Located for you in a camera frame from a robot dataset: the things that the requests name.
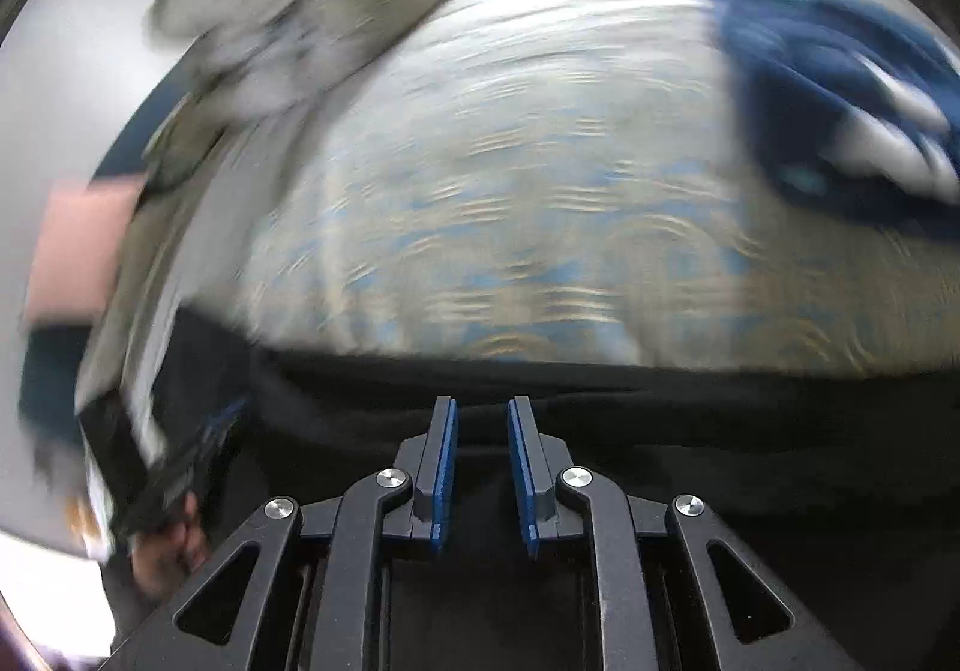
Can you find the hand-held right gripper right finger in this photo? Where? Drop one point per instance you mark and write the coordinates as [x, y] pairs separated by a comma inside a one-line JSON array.
[[521, 476]]

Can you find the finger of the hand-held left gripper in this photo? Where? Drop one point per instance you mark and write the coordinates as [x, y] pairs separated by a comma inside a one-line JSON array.
[[214, 427]]

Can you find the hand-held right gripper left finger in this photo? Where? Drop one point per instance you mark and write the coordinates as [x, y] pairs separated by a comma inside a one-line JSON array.
[[448, 476]]

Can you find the black pants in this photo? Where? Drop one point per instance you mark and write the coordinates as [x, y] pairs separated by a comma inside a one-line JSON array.
[[675, 431]]

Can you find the person's left hand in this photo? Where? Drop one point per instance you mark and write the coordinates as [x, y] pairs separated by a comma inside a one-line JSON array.
[[165, 558]]

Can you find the dark teal cloth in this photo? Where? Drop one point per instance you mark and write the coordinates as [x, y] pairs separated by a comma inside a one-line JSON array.
[[45, 386]]

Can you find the pale pink box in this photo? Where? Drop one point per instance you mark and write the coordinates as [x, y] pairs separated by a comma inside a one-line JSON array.
[[71, 251]]

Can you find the blue patterned bedspread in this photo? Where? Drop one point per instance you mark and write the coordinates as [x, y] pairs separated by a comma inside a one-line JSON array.
[[525, 191]]

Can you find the blue plush blanket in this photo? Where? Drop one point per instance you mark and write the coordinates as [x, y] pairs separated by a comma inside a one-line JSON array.
[[817, 93]]

